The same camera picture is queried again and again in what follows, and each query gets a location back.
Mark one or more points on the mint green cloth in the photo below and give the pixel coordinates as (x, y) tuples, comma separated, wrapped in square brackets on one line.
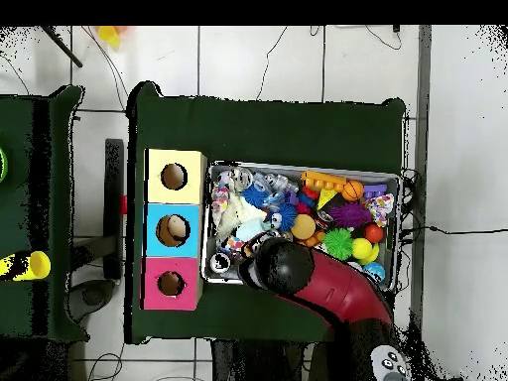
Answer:
[(248, 230)]

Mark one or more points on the purple spiky ball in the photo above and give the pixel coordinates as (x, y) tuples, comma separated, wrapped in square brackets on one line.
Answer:
[(349, 214)]

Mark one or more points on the wooden box with three holes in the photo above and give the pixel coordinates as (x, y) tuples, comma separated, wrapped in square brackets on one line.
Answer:
[(156, 190)]

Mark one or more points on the orange plastic building block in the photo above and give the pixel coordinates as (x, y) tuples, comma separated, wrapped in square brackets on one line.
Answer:
[(323, 180)]

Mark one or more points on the yellow plastic cup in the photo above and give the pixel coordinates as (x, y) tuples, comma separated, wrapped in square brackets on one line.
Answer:
[(37, 265), (108, 36)]

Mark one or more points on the dark green table cloth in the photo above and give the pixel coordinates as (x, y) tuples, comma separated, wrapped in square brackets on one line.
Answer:
[(270, 127), (59, 178)]

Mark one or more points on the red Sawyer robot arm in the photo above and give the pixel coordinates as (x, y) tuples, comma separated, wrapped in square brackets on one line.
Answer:
[(337, 289)]

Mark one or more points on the black rod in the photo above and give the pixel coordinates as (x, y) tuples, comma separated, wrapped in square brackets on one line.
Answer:
[(63, 46)]

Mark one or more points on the green round object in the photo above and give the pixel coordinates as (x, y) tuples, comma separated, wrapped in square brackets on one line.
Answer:
[(2, 164)]

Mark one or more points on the shallow metal mesh bin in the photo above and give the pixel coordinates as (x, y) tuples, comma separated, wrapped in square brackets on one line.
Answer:
[(357, 172)]

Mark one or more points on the colourful polka-dot cloth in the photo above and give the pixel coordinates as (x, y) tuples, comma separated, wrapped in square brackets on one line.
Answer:
[(219, 196), (232, 243)]

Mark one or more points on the orange basketball toy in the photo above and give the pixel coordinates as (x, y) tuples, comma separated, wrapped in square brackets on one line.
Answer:
[(352, 190)]

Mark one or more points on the cream white cloth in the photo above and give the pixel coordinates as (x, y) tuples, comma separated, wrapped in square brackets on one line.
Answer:
[(238, 212)]

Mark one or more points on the black and white soccer ball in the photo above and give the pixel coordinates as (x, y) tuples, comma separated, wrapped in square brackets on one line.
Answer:
[(224, 177)]

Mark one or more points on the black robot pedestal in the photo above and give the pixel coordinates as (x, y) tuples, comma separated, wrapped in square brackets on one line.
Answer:
[(254, 363)]

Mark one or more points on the black flat panel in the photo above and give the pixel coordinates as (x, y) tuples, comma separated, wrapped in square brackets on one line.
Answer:
[(114, 206)]

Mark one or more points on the green tentacle puffer ball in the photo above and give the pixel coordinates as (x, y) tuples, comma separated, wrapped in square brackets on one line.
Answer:
[(338, 244)]

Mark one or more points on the blue globe ball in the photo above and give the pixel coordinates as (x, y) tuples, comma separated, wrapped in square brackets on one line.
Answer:
[(375, 272)]

